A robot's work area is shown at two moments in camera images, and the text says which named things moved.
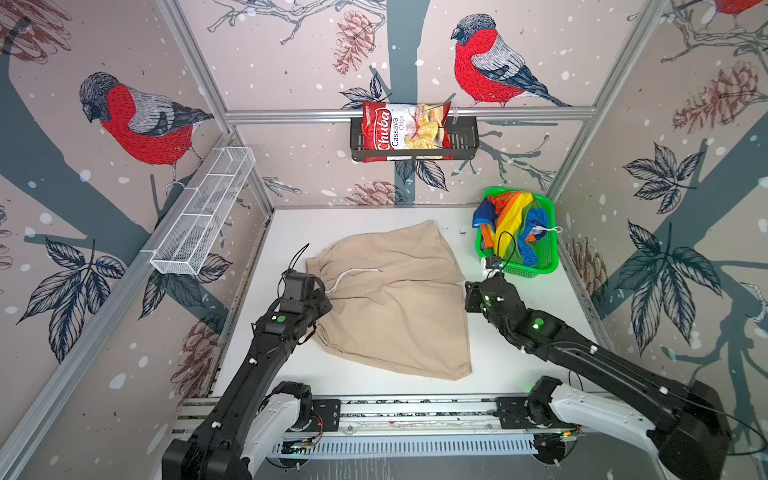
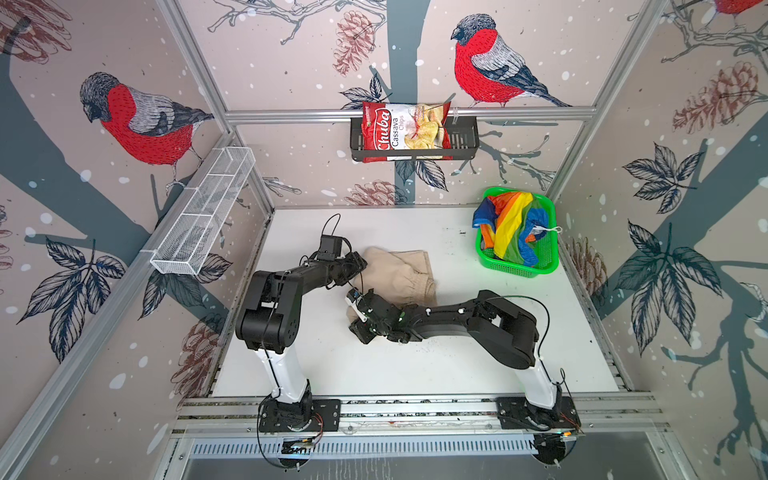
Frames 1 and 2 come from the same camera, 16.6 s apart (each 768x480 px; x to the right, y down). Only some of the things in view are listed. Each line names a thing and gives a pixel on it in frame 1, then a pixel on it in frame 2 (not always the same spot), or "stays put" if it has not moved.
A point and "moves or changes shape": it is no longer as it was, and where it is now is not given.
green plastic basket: [551, 258] stays put
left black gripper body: [318, 307] -> [347, 267]
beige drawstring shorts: [397, 300] moves or changes shape
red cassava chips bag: [400, 126] stays put
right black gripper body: [474, 305] -> [367, 332]
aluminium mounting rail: [385, 415] stays put
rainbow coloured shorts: [511, 223] stays put
